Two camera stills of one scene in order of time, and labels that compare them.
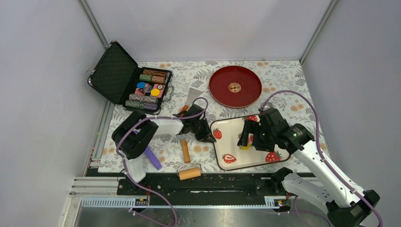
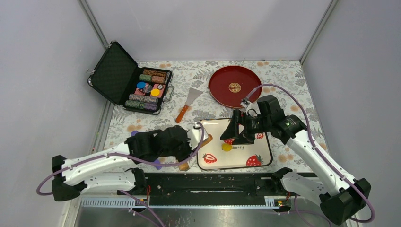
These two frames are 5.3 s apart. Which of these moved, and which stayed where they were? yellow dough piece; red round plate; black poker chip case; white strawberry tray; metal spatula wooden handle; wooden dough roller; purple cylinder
Moved: white strawberry tray; wooden dough roller; yellow dough piece
Stayed: metal spatula wooden handle; purple cylinder; red round plate; black poker chip case
